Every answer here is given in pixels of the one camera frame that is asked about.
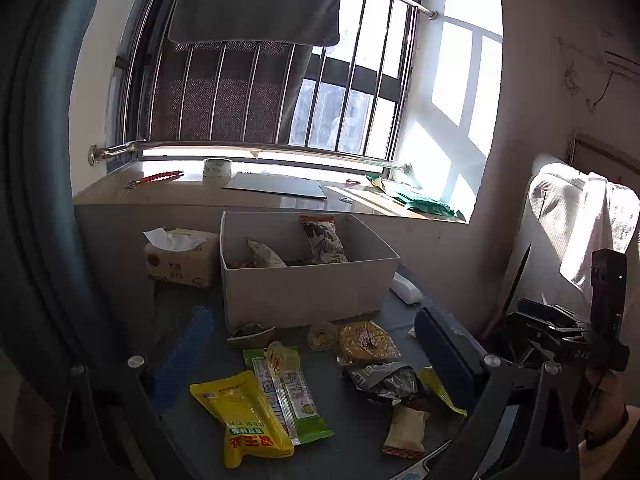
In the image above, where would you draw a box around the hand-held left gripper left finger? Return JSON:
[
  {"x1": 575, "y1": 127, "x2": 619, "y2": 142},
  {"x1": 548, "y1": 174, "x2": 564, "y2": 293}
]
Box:
[{"x1": 50, "y1": 306, "x2": 216, "y2": 480}]

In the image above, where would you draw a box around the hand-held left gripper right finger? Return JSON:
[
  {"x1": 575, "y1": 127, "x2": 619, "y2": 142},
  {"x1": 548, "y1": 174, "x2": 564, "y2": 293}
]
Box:
[{"x1": 414, "y1": 306, "x2": 583, "y2": 480}]

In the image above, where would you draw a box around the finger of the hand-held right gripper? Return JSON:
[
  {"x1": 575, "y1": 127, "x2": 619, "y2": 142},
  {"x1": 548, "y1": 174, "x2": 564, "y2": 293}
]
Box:
[
  {"x1": 517, "y1": 298, "x2": 591, "y2": 333},
  {"x1": 505, "y1": 312, "x2": 568, "y2": 361}
]

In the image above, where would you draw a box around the thin yellow snack packet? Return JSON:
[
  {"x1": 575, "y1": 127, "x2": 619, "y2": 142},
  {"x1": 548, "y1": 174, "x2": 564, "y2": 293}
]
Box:
[{"x1": 417, "y1": 366, "x2": 469, "y2": 419}]

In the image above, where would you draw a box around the silver snack packet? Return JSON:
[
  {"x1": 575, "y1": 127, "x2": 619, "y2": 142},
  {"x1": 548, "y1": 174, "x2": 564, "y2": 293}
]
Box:
[{"x1": 347, "y1": 362, "x2": 421, "y2": 406}]

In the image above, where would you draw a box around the brown snack bowl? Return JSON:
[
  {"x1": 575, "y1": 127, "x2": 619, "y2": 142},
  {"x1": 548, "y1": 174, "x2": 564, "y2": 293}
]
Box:
[{"x1": 227, "y1": 323, "x2": 277, "y2": 350}]

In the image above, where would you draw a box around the yellow noodle packet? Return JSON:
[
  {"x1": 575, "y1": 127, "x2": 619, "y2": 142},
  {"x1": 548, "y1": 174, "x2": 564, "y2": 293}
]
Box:
[{"x1": 335, "y1": 320, "x2": 402, "y2": 366}]

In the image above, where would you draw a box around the large yellow snack packet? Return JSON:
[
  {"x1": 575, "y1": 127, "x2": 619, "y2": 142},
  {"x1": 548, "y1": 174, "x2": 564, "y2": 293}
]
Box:
[{"x1": 189, "y1": 370, "x2": 296, "y2": 470}]

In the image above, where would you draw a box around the small beige snack packet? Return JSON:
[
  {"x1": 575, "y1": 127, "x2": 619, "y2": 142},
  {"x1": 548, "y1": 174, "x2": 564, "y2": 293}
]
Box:
[{"x1": 382, "y1": 404, "x2": 431, "y2": 461}]

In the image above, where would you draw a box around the long green snack packet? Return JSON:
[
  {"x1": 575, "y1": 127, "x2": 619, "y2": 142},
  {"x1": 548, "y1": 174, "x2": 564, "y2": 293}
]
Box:
[{"x1": 242, "y1": 347, "x2": 335, "y2": 447}]

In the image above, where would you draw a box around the white cardboard box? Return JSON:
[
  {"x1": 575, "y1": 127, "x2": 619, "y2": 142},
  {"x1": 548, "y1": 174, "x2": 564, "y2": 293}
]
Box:
[{"x1": 219, "y1": 211, "x2": 401, "y2": 334}]

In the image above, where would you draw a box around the cow print snack packet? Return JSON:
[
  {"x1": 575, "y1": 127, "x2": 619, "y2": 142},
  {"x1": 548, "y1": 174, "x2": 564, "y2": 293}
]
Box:
[{"x1": 299, "y1": 215, "x2": 349, "y2": 265}]

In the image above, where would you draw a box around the person's right forearm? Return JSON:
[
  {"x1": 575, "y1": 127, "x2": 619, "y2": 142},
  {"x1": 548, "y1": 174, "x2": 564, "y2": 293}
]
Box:
[{"x1": 576, "y1": 410, "x2": 640, "y2": 480}]

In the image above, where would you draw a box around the person's right hand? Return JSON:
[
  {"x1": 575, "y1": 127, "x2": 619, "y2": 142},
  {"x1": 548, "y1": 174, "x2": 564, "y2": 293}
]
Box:
[{"x1": 581, "y1": 371, "x2": 630, "y2": 450}]

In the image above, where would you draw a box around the white towel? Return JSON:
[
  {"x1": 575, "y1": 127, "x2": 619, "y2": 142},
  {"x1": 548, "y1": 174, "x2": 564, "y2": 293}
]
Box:
[{"x1": 559, "y1": 172, "x2": 640, "y2": 292}]

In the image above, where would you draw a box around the white remote control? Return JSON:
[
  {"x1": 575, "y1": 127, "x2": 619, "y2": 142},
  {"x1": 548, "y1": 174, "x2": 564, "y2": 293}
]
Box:
[{"x1": 389, "y1": 272, "x2": 422, "y2": 305}]

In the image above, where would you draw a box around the white cloth on chair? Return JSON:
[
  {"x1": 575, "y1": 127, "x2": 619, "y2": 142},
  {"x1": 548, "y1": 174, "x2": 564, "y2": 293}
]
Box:
[{"x1": 500, "y1": 162, "x2": 640, "y2": 341}]

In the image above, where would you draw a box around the tissue pack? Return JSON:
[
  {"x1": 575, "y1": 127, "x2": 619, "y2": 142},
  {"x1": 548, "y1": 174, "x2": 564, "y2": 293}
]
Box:
[{"x1": 143, "y1": 227, "x2": 220, "y2": 289}]

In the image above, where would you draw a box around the smartphone with cartoon case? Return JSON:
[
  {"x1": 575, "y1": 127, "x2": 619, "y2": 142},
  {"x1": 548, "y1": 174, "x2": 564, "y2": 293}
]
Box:
[{"x1": 395, "y1": 440, "x2": 453, "y2": 480}]

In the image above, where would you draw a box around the pile of green packets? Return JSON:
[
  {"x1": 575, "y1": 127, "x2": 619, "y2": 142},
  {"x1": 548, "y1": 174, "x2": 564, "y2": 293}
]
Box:
[{"x1": 366, "y1": 173, "x2": 469, "y2": 222}]

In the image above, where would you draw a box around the tape roll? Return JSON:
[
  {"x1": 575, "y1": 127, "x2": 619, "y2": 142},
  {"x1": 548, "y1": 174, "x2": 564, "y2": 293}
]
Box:
[{"x1": 202, "y1": 157, "x2": 232, "y2": 180}]

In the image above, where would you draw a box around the grey flat board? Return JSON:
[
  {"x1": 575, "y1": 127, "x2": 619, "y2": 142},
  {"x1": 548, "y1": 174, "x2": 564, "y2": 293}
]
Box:
[{"x1": 222, "y1": 171, "x2": 329, "y2": 200}]

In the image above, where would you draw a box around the blue curtain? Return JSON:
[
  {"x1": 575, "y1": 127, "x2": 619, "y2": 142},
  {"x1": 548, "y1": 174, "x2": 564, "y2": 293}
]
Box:
[{"x1": 0, "y1": 0, "x2": 123, "y2": 376}]

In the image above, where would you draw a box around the steel window railing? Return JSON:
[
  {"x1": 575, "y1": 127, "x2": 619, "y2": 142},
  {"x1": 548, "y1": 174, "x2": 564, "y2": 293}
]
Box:
[{"x1": 89, "y1": 0, "x2": 439, "y2": 177}]

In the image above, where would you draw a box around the white air conditioner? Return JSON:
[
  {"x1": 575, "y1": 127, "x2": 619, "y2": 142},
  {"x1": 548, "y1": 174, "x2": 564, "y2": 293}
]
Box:
[{"x1": 601, "y1": 48, "x2": 640, "y2": 79}]

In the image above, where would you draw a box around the brown mesh screen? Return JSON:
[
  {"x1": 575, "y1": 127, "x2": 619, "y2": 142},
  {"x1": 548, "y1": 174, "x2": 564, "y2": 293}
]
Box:
[{"x1": 149, "y1": 39, "x2": 312, "y2": 145}]

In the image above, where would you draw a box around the grey hanging towel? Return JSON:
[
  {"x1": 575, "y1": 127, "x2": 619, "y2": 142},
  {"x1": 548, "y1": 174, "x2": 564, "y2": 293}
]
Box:
[{"x1": 167, "y1": 0, "x2": 346, "y2": 49}]

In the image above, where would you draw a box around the wooden frame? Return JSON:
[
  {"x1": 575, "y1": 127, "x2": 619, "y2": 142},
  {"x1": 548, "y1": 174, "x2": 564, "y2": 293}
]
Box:
[{"x1": 566, "y1": 132, "x2": 640, "y2": 192}]

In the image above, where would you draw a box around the red handled tool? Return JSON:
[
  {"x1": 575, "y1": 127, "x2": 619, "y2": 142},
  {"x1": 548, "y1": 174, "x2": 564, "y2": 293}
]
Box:
[{"x1": 125, "y1": 169, "x2": 185, "y2": 190}]

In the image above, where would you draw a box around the wall wire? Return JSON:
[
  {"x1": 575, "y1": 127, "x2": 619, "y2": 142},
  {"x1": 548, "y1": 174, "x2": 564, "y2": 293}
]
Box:
[{"x1": 564, "y1": 59, "x2": 617, "y2": 112}]

